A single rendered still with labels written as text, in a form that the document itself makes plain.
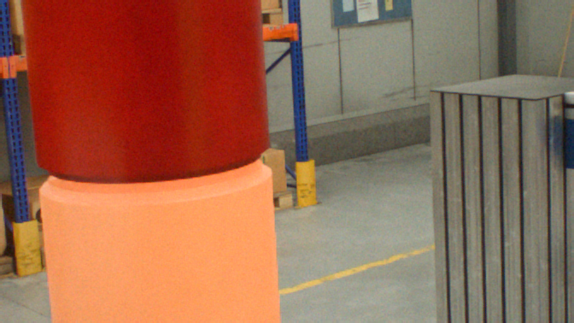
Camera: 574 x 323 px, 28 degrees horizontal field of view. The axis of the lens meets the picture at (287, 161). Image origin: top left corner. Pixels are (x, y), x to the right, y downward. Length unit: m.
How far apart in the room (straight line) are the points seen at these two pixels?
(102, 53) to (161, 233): 0.04
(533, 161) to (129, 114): 1.79
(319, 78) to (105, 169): 11.69
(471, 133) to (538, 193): 0.17
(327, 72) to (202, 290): 11.76
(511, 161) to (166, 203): 1.82
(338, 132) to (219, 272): 11.74
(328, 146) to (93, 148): 11.66
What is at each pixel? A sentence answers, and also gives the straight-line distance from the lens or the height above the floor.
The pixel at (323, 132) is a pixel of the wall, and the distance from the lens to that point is 11.87.
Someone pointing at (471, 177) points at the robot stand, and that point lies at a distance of 2.10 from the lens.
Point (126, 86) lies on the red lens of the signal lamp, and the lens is 0.22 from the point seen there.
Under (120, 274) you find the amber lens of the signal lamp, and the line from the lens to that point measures 0.23.
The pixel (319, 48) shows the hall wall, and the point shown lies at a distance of 11.90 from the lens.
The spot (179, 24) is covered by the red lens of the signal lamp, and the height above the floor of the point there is 2.30.
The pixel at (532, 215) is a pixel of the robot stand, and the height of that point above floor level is 1.82.
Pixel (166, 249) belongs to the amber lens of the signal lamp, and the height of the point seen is 2.26.
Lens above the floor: 2.32
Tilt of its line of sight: 11 degrees down
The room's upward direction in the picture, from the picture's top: 3 degrees counter-clockwise
